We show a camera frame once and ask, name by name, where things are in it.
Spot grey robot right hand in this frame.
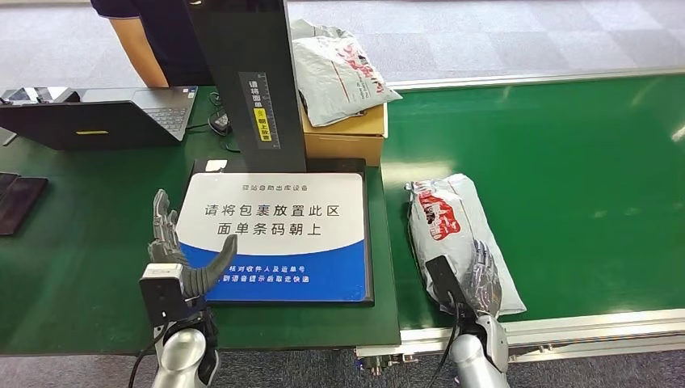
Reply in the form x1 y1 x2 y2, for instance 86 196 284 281
462 239 504 318

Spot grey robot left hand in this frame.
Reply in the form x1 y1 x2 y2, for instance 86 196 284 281
147 188 239 300

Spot grey mailer package red print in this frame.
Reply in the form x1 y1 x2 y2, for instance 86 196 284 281
290 19 403 128
405 172 528 317

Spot green conveyor belt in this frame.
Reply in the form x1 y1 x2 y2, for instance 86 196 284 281
380 74 685 329

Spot brown cardboard box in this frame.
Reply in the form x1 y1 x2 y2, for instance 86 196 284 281
299 101 388 168

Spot black inbound scanning machine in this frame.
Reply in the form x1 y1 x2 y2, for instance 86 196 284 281
170 0 375 307

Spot green topped table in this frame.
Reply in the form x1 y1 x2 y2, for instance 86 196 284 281
0 85 402 357

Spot white blue instruction sign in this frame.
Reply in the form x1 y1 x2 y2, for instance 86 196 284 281
175 172 368 304

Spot grey laptop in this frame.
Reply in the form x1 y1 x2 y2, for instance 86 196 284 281
0 86 199 152

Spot large black flat pouch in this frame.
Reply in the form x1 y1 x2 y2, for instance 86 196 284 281
0 177 49 237

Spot black yellow ruler label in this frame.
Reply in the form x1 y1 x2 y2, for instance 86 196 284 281
239 72 281 151

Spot person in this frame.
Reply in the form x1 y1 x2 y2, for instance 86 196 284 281
90 0 215 90

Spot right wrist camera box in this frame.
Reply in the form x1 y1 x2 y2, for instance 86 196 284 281
425 255 469 314

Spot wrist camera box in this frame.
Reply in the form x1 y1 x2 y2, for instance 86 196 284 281
425 255 469 314
139 262 186 327

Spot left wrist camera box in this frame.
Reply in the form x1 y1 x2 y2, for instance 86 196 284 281
139 262 186 327

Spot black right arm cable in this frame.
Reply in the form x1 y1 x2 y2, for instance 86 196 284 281
425 305 464 388

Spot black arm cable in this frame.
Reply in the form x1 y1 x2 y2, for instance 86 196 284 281
128 321 168 388
425 305 464 388

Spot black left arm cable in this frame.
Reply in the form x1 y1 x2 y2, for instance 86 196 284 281
128 321 168 388

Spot aluminium conveyor frame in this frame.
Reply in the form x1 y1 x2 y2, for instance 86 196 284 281
355 66 685 376

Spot black desk cable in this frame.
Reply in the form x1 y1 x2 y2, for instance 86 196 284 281
187 91 242 154

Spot small black corded device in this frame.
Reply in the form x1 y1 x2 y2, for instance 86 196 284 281
207 111 232 135

